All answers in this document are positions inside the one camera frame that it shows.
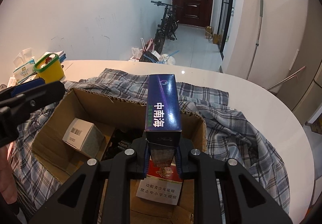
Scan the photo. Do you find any small white box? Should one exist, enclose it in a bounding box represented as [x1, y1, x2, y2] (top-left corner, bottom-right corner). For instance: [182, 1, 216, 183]
[62, 118, 105, 158]

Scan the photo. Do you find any red white cigarette carton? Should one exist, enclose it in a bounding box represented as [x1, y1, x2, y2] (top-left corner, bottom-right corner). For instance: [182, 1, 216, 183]
[136, 159, 183, 205]

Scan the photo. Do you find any dark blue cigarette carton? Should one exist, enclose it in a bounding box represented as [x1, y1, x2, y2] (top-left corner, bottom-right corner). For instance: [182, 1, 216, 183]
[145, 74, 182, 147]

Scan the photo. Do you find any person's left hand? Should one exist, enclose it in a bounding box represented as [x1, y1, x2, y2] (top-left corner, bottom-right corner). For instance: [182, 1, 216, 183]
[0, 146, 18, 204]

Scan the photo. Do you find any tissue box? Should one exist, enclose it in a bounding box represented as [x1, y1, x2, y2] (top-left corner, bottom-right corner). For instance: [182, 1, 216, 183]
[13, 48, 35, 84]

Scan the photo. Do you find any yellow bin with green rim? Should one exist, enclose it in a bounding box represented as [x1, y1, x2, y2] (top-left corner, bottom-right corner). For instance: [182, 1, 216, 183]
[33, 53, 64, 83]

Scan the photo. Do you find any blue plaid cloth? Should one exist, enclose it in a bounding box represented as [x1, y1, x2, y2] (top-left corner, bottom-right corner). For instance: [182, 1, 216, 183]
[9, 69, 290, 217]

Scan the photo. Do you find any cardboard box with pretzel print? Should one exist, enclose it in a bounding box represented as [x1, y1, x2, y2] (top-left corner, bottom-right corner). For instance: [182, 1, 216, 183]
[32, 88, 194, 223]

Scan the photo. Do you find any gold refrigerator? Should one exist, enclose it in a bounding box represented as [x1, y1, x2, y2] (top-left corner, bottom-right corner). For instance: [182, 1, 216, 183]
[277, 0, 321, 124]

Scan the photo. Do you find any broom with red stick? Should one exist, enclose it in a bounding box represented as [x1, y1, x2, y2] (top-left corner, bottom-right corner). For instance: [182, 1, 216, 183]
[266, 66, 306, 91]

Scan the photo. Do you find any black bicycle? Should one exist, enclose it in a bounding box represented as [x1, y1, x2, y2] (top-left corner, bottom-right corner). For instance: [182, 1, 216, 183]
[151, 1, 182, 55]

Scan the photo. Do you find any black framed glass door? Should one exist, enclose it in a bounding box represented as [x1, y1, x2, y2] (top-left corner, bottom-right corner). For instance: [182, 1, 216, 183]
[217, 0, 236, 60]

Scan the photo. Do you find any mop with grey handle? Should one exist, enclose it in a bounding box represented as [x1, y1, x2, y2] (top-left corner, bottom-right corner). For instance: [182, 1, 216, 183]
[245, 0, 264, 81]

